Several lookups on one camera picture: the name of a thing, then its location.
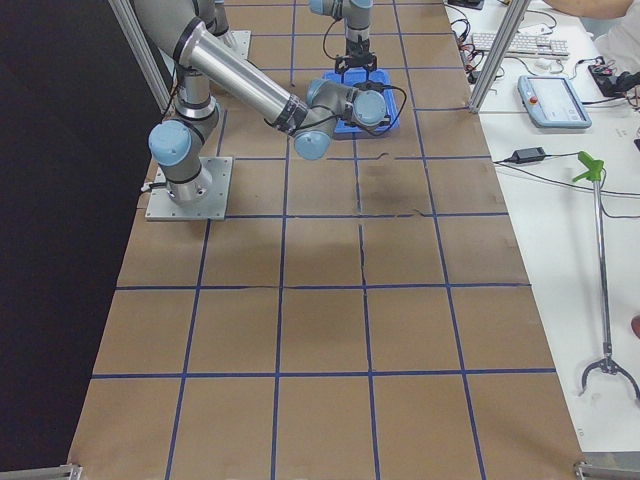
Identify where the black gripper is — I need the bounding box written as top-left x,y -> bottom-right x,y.
334,39 -> 378,75

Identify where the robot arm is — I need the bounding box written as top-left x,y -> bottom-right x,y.
134,1 -> 388,207
308,0 -> 378,80

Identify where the blue plastic tray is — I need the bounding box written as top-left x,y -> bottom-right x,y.
322,68 -> 400,139

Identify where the white keyboard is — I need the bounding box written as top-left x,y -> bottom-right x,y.
471,32 -> 570,59

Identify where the teach pendant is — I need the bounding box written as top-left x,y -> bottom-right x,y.
517,75 -> 592,129

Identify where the black power adapter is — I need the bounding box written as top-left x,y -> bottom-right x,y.
510,147 -> 547,164

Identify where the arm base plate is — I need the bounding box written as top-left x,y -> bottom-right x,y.
219,30 -> 251,60
145,157 -> 233,221

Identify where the aluminium frame post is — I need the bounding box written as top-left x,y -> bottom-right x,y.
469,0 -> 530,113

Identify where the green handled reacher grabber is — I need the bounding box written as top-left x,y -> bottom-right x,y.
572,151 -> 639,404

